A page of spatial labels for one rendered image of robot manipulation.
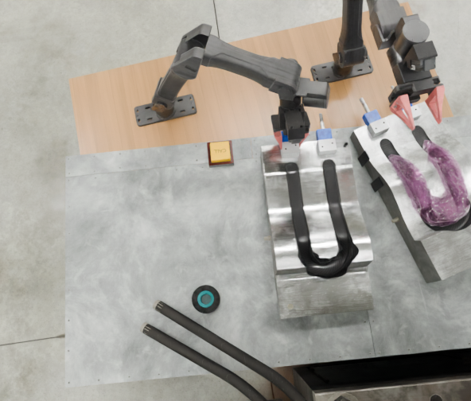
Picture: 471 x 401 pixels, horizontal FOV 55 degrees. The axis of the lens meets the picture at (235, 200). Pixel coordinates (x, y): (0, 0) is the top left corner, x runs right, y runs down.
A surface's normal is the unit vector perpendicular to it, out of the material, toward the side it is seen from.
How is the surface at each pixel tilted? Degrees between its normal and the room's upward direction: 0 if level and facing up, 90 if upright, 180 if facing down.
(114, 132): 0
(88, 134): 0
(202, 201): 0
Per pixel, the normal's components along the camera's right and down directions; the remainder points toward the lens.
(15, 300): -0.04, -0.25
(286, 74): 0.23, -0.18
